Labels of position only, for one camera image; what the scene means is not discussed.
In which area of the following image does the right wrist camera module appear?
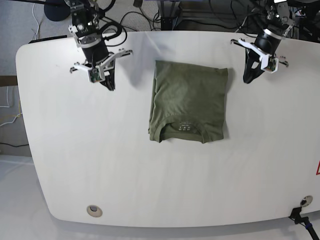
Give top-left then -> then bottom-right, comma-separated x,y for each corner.
87,68 -> 105,83

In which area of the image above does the olive green T-shirt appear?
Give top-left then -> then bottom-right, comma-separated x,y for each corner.
148,60 -> 229,144

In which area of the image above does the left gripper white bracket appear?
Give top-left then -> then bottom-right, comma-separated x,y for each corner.
230,28 -> 289,84

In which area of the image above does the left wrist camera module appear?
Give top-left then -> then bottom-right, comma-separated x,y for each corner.
260,55 -> 279,73

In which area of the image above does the table cable grommet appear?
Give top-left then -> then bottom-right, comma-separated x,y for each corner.
300,195 -> 313,208
86,205 -> 103,218

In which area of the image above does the black aluminium frame post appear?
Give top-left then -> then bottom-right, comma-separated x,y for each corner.
157,0 -> 182,31

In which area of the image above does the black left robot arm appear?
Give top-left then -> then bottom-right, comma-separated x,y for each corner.
230,0 -> 320,84

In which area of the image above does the red warning triangle sticker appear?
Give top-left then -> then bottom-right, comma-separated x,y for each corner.
316,161 -> 320,176

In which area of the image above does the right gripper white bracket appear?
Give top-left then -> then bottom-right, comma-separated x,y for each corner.
68,23 -> 133,91

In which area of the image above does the left table cable grommet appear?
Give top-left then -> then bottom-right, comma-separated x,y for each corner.
86,205 -> 103,218

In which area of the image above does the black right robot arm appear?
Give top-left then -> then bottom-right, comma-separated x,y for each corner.
65,0 -> 133,91

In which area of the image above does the round black stand base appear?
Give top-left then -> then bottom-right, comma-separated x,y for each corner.
43,0 -> 71,22

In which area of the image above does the right table cable grommet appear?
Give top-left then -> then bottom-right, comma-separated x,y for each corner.
300,195 -> 313,208

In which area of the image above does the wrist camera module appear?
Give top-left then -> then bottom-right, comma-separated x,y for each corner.
260,55 -> 279,73
87,68 -> 105,83

